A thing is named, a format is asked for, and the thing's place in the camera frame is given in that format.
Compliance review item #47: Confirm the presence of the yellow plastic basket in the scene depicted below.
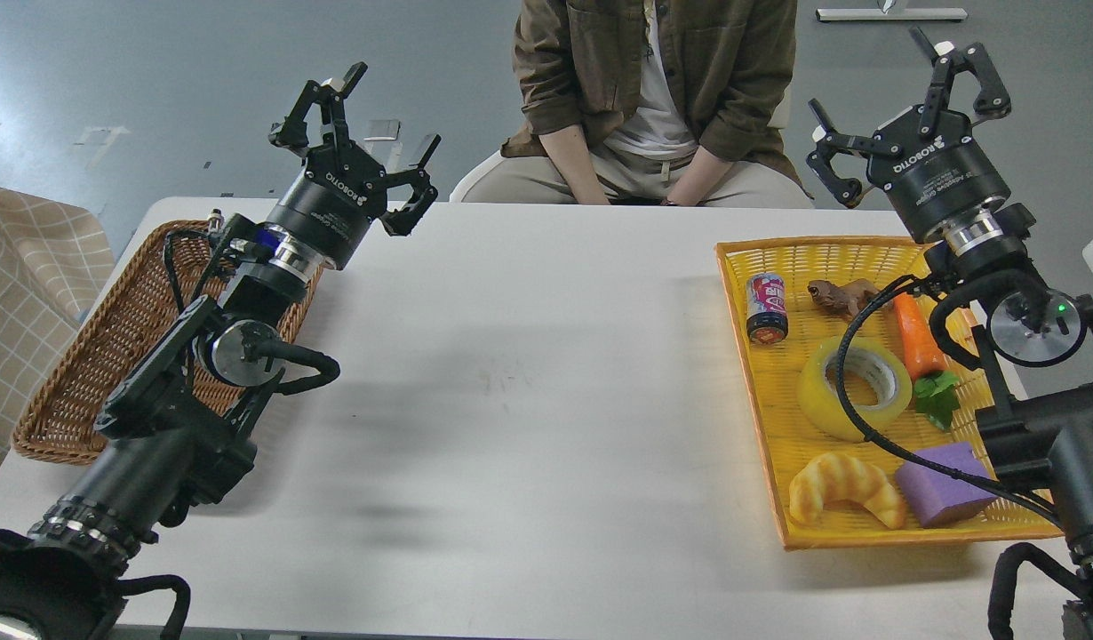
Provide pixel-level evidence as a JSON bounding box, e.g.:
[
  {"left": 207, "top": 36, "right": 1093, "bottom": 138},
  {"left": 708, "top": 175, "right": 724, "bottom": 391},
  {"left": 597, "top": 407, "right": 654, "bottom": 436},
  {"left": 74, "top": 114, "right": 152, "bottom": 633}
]
[{"left": 714, "top": 236, "right": 1061, "bottom": 550}]

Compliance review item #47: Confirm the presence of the purple sponge block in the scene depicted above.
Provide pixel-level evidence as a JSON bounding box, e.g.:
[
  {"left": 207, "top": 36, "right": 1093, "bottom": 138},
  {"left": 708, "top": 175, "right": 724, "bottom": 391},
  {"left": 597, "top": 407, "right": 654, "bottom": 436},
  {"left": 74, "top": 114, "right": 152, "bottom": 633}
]
[{"left": 893, "top": 442, "right": 997, "bottom": 528}]

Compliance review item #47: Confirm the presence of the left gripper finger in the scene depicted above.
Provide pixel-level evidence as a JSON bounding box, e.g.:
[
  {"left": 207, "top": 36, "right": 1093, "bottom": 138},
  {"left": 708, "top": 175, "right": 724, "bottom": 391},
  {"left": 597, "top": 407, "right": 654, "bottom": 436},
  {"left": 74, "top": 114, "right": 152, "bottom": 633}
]
[
  {"left": 379, "top": 133, "right": 443, "bottom": 236},
  {"left": 267, "top": 61, "right": 368, "bottom": 158}
]

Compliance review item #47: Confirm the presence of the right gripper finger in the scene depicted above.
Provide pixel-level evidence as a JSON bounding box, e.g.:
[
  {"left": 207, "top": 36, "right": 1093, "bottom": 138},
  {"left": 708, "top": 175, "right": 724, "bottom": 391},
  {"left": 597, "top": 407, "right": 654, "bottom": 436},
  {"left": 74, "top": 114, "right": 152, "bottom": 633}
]
[
  {"left": 806, "top": 98, "right": 903, "bottom": 210},
  {"left": 908, "top": 26, "right": 1013, "bottom": 134}
]

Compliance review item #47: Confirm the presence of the seated person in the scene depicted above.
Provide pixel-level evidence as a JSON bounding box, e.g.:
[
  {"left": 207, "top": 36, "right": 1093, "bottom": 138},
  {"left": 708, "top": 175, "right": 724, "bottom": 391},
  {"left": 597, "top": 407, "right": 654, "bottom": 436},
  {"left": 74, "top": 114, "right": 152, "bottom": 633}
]
[{"left": 462, "top": 1, "right": 813, "bottom": 208}]

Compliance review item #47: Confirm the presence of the red drink can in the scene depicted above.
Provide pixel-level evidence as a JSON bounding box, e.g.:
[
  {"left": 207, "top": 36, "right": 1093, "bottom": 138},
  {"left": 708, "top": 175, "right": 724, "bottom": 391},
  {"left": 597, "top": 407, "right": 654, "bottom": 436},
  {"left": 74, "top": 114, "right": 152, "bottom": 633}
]
[{"left": 747, "top": 272, "right": 789, "bottom": 345}]

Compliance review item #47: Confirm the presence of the orange toy carrot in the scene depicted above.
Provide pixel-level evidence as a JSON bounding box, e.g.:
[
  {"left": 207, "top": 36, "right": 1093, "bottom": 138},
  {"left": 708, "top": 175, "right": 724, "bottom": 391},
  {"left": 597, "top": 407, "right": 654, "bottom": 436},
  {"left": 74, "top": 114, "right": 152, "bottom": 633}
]
[{"left": 892, "top": 292, "right": 960, "bottom": 432}]

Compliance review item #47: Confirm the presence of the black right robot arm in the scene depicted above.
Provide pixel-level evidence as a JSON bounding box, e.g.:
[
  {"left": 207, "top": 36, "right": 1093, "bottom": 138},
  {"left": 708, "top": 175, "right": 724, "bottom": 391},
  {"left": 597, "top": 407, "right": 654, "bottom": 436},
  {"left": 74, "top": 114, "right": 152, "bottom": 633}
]
[{"left": 808, "top": 26, "right": 1093, "bottom": 639}]

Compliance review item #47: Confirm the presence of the brown toy animal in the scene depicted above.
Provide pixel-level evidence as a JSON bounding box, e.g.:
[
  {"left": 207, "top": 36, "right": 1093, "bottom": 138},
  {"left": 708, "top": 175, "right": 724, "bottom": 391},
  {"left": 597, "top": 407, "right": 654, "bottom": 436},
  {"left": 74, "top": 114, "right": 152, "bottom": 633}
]
[{"left": 807, "top": 278, "right": 880, "bottom": 323}]

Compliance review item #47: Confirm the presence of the yellow tape roll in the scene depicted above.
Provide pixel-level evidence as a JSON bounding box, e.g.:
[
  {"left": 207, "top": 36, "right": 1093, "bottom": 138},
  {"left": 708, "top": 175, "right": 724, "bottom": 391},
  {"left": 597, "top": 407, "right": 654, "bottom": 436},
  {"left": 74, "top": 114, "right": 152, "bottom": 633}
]
[{"left": 797, "top": 337, "right": 913, "bottom": 443}]

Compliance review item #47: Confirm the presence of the white floor stand base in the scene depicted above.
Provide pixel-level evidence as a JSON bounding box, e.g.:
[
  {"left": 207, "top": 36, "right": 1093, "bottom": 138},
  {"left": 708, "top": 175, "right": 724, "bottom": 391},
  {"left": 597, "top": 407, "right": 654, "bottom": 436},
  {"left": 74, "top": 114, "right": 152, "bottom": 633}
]
[{"left": 815, "top": 1, "right": 969, "bottom": 23}]

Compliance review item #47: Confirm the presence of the toy croissant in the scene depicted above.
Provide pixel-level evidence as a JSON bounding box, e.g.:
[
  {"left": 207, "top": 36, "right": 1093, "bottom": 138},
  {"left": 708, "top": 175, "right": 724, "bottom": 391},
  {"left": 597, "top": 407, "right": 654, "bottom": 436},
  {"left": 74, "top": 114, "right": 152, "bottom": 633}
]
[{"left": 787, "top": 452, "right": 908, "bottom": 528}]

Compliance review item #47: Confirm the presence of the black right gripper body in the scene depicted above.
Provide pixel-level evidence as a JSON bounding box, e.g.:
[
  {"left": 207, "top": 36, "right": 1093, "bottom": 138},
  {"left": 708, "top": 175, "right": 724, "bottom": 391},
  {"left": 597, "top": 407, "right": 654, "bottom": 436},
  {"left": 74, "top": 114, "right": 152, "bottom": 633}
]
[{"left": 873, "top": 107, "right": 1012, "bottom": 244}]

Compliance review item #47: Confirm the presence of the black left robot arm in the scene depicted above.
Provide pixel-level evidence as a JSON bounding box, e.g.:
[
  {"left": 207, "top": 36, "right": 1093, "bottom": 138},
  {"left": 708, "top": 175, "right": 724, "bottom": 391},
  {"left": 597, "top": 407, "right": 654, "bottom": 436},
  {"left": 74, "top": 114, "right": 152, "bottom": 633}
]
[{"left": 0, "top": 62, "right": 440, "bottom": 639}]

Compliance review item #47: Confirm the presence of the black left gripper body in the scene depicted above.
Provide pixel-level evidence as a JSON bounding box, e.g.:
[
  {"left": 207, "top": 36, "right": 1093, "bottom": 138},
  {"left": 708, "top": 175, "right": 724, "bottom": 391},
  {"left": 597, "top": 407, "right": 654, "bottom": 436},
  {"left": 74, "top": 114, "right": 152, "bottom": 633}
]
[{"left": 266, "top": 143, "right": 387, "bottom": 270}]

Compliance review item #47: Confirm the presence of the beige checkered cloth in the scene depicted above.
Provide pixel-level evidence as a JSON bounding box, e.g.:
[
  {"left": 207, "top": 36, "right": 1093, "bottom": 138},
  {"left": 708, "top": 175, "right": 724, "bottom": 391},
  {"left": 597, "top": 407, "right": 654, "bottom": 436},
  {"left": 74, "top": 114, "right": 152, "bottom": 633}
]
[{"left": 0, "top": 187, "right": 115, "bottom": 469}]

